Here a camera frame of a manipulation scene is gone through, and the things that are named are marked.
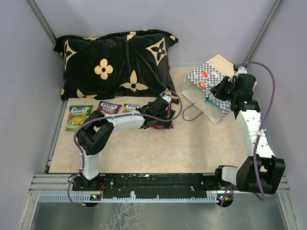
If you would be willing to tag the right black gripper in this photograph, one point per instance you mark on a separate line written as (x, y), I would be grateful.
(217, 90)

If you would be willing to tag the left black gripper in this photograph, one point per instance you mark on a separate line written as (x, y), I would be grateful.
(165, 123)

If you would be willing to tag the red teal snack packet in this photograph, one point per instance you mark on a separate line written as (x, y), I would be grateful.
(159, 124)

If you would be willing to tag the yellow green snack packet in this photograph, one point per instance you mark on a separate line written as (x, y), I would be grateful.
(127, 107)

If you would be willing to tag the blue checkered paper bag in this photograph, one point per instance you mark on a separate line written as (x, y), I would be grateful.
(197, 87)

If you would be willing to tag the purple snack packet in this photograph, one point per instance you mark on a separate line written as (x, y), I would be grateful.
(108, 108)

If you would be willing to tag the green Fox's candy bag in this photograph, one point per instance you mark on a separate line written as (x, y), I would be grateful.
(77, 116)

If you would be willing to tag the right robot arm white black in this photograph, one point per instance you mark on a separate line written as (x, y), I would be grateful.
(262, 171)

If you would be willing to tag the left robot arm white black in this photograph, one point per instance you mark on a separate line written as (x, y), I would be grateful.
(92, 136)

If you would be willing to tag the black pillow with beige flowers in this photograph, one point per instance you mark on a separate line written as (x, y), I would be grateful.
(133, 63)

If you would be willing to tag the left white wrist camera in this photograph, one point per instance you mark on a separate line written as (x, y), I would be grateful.
(167, 98)

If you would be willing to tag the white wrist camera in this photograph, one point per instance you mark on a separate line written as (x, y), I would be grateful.
(239, 70)
(167, 98)

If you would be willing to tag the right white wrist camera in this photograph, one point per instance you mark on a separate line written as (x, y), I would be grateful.
(239, 70)

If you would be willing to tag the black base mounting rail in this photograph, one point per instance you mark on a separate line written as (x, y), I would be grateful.
(153, 185)

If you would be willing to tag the white slotted cable duct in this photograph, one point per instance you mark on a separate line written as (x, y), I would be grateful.
(89, 198)

